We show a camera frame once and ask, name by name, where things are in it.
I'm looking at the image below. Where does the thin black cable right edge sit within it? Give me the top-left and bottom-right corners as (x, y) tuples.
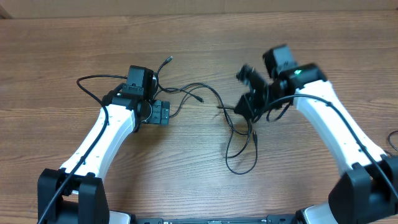
(387, 129), (398, 156)

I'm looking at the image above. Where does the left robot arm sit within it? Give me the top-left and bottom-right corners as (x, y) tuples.
(37, 65), (170, 224)

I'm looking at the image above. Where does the black usb cable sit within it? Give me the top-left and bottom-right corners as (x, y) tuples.
(154, 55), (259, 175)

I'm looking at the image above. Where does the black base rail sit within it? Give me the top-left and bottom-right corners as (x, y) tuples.
(108, 211), (327, 224)

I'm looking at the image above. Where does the cardboard board backdrop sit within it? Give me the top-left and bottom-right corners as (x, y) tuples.
(1, 0), (397, 19)

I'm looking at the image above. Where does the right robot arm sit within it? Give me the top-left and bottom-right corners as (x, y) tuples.
(234, 45), (397, 223)

